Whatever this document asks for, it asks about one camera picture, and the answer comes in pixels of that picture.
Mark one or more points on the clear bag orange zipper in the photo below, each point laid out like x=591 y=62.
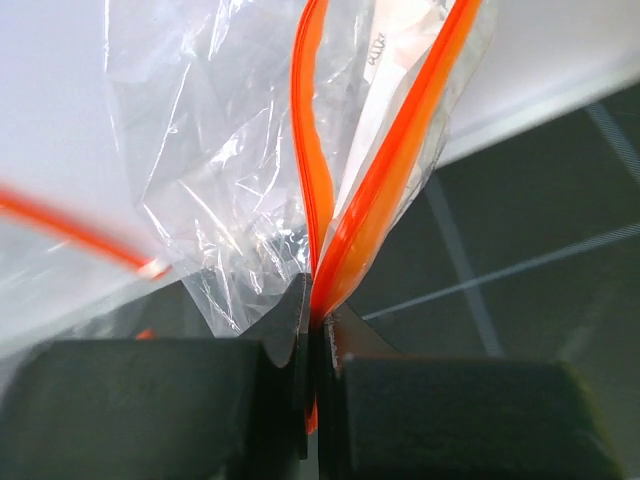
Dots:
x=50 y=259
x=267 y=139

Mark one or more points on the black grid mat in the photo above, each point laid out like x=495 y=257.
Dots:
x=528 y=250

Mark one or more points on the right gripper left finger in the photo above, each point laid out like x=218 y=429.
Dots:
x=214 y=408

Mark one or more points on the upright clear bag orange zipper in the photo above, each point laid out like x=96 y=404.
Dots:
x=50 y=259

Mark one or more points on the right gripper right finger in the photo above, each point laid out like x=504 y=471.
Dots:
x=383 y=414

